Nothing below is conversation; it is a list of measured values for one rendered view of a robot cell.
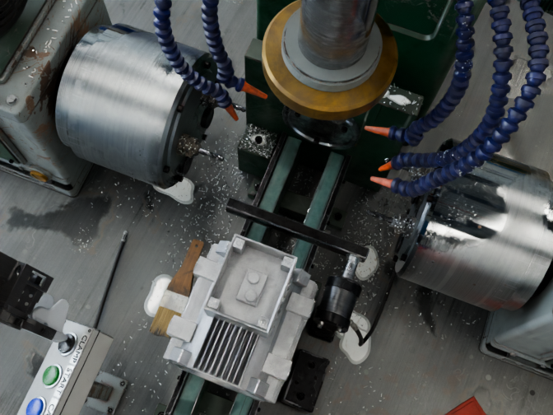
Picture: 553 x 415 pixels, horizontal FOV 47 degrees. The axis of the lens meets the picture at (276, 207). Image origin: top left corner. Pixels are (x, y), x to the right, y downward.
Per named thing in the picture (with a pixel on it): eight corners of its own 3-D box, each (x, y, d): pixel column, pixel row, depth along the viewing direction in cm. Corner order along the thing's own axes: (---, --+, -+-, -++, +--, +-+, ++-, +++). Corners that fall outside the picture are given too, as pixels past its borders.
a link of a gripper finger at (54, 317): (93, 313, 96) (49, 291, 89) (75, 350, 94) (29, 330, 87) (80, 308, 98) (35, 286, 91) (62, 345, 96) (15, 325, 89)
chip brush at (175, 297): (188, 237, 131) (187, 235, 130) (211, 244, 130) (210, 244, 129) (148, 333, 124) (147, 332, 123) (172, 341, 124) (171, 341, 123)
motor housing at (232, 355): (215, 260, 117) (208, 229, 99) (313, 298, 115) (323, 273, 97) (169, 366, 110) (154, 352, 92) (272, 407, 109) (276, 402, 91)
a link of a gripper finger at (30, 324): (63, 333, 90) (16, 311, 83) (58, 342, 90) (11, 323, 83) (42, 324, 93) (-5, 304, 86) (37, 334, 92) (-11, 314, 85)
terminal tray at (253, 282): (234, 245, 102) (233, 232, 95) (296, 269, 101) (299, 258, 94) (204, 315, 98) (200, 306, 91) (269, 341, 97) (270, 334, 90)
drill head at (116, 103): (74, 47, 131) (35, -38, 108) (240, 106, 128) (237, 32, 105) (15, 151, 123) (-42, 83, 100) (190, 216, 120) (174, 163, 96)
